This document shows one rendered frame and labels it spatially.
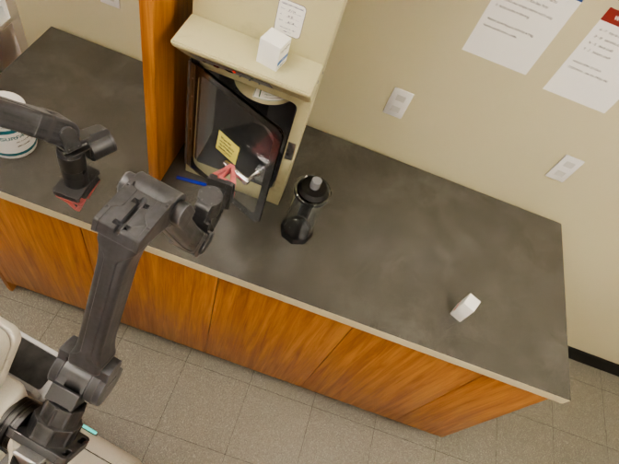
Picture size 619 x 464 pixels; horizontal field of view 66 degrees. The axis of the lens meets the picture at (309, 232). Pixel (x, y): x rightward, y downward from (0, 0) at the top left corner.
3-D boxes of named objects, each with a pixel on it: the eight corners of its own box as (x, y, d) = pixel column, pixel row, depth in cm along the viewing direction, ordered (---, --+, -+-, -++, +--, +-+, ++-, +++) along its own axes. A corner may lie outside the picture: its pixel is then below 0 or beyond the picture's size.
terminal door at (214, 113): (188, 163, 150) (192, 58, 117) (259, 223, 144) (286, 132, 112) (186, 164, 149) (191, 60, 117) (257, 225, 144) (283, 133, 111)
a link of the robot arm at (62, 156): (49, 145, 104) (64, 161, 103) (77, 132, 108) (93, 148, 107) (54, 165, 110) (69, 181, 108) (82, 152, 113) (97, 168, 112)
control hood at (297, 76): (189, 49, 116) (191, 11, 107) (313, 97, 117) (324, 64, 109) (169, 76, 109) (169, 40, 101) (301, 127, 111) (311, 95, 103)
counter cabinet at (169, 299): (87, 182, 251) (53, 35, 177) (446, 315, 261) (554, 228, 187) (8, 290, 212) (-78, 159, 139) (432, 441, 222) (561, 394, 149)
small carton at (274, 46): (266, 50, 107) (271, 27, 102) (286, 61, 107) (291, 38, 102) (255, 61, 104) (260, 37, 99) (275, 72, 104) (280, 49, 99)
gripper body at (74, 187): (100, 174, 119) (98, 155, 113) (78, 204, 113) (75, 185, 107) (75, 165, 118) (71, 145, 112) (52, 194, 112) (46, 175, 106)
